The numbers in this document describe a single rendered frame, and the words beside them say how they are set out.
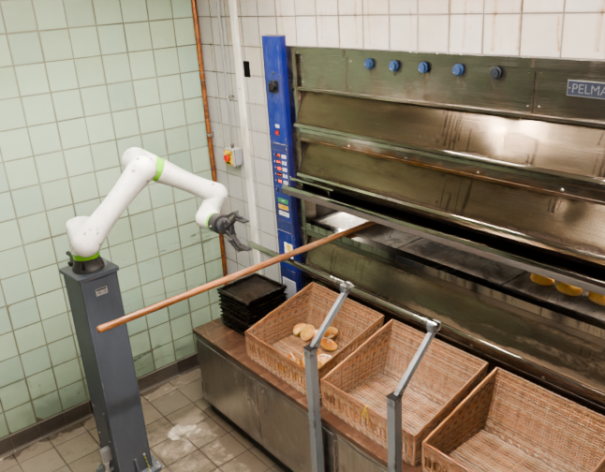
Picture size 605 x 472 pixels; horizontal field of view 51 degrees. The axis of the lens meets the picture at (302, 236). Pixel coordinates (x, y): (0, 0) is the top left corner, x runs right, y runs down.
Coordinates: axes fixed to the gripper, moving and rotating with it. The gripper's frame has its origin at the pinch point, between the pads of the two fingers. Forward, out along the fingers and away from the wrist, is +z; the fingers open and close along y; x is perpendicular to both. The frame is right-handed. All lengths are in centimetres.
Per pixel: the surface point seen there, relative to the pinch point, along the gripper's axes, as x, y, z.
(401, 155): -55, -33, 44
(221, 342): -4, 75, -42
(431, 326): -17, 17, 94
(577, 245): -53, -14, 128
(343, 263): -55, 31, 3
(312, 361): 4, 44, 47
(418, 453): -8, 69, 96
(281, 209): -52, 11, -42
